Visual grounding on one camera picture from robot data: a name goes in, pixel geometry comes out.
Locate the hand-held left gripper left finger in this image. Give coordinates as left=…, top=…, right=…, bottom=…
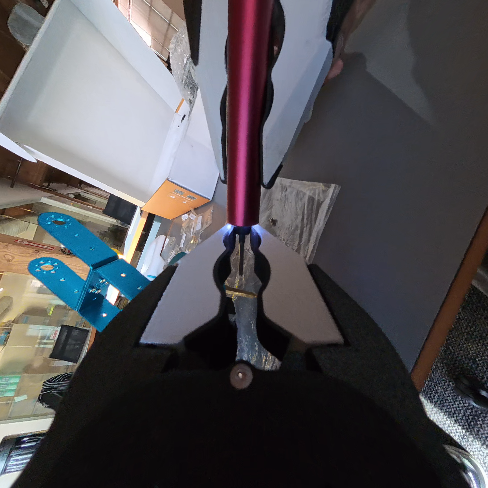
left=140, top=229, right=234, bottom=347

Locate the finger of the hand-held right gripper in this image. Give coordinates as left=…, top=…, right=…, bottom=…
left=192, top=0, right=230, bottom=180
left=262, top=0, right=333, bottom=189

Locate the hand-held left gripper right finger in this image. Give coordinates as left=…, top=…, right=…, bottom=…
left=250, top=233, right=345, bottom=347

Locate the red electric screwdriver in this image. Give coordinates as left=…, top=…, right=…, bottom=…
left=226, top=0, right=276, bottom=276

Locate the blue toy robot arm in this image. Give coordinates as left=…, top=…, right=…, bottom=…
left=28, top=211, right=188, bottom=333

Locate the person's right hand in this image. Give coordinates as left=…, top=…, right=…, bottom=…
left=325, top=0, right=370, bottom=81

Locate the clear bubble wrap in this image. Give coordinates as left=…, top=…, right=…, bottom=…
left=168, top=27, right=200, bottom=103

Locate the pile of small parts bags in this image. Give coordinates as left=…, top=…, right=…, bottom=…
left=159, top=208, right=219, bottom=276

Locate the clear plastic bag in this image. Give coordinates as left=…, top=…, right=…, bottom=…
left=262, top=177, right=341, bottom=265

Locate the orange white cardboard box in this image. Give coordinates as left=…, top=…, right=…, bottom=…
left=140, top=88, right=222, bottom=220

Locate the black monitor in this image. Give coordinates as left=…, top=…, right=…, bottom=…
left=102, top=193, right=139, bottom=226

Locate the black white striped object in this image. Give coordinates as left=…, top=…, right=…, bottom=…
left=37, top=372, right=74, bottom=410

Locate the red white sign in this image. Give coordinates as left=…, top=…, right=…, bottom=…
left=12, top=237, right=55, bottom=251

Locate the person's black shoe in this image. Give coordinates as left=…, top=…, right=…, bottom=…
left=454, top=373, right=488, bottom=406

